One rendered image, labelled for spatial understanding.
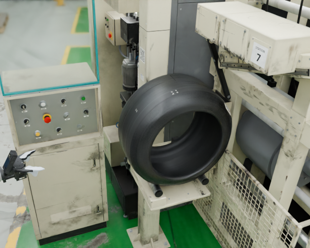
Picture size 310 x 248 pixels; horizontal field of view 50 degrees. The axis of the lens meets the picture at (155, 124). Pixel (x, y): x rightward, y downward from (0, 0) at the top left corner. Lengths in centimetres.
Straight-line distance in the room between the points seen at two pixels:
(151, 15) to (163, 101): 45
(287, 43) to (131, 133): 77
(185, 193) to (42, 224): 115
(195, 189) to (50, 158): 94
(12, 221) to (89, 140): 113
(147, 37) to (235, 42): 47
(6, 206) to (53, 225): 66
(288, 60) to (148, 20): 71
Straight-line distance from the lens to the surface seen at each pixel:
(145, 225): 254
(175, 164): 199
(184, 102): 154
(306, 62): 141
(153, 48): 178
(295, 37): 139
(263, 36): 138
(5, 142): 399
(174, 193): 196
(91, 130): 226
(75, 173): 238
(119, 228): 284
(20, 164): 181
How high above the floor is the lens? 215
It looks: 32 degrees down
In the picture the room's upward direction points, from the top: 2 degrees clockwise
